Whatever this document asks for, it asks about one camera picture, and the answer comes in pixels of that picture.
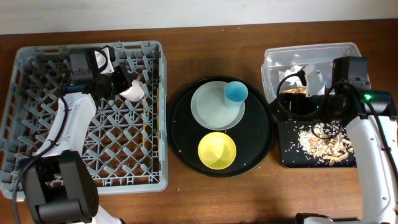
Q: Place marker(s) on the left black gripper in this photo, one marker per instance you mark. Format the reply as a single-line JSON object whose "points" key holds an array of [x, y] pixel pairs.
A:
{"points": [[125, 78]]}

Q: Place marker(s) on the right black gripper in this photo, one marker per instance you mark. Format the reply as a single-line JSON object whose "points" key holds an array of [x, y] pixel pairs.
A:
{"points": [[286, 101]]}

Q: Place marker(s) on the pink cup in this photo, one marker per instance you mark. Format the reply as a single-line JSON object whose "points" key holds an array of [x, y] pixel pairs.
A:
{"points": [[135, 92]]}

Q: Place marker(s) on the food scraps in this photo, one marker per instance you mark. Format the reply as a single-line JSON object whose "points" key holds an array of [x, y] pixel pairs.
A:
{"points": [[326, 146]]}

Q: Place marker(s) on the gold foil wrapper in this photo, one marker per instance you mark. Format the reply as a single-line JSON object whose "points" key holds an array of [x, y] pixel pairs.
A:
{"points": [[301, 90]]}

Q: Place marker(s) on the blue cup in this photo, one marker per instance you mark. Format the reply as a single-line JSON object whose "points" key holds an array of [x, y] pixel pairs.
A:
{"points": [[235, 93]]}

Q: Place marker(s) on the yellow bowl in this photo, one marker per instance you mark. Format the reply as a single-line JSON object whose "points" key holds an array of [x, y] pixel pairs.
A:
{"points": [[217, 150]]}

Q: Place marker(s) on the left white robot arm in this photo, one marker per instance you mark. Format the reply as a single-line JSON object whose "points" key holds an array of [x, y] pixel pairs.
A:
{"points": [[56, 183]]}

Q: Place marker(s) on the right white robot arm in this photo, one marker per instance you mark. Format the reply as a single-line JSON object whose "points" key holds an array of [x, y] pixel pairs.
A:
{"points": [[341, 122]]}

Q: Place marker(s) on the grey dishwasher rack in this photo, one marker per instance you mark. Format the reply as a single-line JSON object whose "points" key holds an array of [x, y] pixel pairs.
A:
{"points": [[112, 150]]}

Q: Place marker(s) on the black rectangular tray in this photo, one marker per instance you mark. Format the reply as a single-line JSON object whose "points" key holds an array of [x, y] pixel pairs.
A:
{"points": [[289, 152]]}

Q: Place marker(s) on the clear plastic bin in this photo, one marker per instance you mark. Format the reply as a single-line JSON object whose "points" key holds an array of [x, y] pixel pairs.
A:
{"points": [[279, 60]]}

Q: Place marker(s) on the round black tray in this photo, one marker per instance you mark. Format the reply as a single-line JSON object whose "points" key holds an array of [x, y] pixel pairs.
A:
{"points": [[253, 136]]}

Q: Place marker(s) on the grey round plate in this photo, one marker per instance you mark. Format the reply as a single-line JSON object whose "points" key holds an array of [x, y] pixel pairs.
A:
{"points": [[208, 109]]}

